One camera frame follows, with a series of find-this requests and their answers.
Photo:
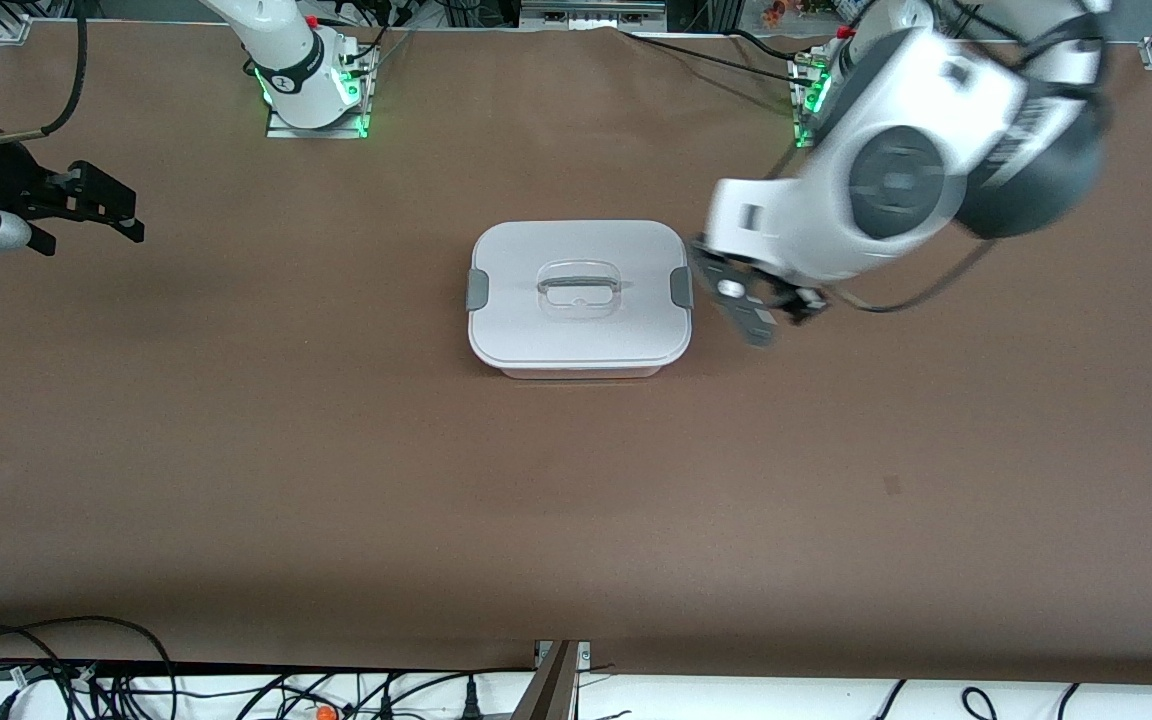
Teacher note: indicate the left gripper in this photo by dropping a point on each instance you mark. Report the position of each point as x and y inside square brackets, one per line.
[800, 309]

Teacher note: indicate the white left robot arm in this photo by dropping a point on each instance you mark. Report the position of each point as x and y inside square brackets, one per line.
[936, 100]

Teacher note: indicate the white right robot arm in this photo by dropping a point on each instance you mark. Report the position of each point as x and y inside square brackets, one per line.
[281, 40]

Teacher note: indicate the translucent plastic box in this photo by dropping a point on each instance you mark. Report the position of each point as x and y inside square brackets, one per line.
[586, 373]

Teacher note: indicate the brown table cover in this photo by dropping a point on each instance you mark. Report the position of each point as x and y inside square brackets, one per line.
[576, 520]

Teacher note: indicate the small orange figurine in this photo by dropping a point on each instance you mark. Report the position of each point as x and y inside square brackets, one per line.
[774, 12]

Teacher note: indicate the black power plug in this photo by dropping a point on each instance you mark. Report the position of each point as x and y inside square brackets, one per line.
[471, 705]

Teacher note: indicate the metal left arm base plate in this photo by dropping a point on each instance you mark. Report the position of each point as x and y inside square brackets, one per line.
[804, 138]

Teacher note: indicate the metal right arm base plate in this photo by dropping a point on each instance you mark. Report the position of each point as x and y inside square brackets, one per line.
[286, 130]

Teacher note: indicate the aluminium frame post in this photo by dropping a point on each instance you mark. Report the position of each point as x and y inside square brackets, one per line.
[551, 690]

